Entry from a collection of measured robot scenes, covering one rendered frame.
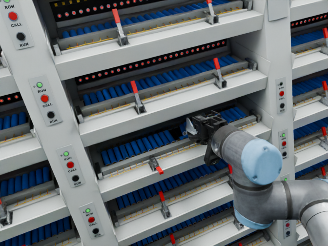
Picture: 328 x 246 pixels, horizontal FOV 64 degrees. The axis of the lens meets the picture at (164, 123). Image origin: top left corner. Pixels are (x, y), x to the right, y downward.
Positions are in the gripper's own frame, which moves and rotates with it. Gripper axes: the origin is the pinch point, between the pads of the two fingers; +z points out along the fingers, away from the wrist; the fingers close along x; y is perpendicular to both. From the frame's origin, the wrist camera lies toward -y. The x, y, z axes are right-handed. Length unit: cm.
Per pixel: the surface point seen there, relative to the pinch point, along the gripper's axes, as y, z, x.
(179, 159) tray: -6.4, -6.1, 9.3
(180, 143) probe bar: -2.6, -2.9, 6.6
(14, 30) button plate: 40, -8, 41
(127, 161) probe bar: -2.5, -2.5, 25.0
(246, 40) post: 23.4, 1.2, -25.3
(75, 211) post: -9.6, -7.2, 43.3
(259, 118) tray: -3.7, -3.9, -23.9
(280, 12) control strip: 30.0, -9.2, -30.8
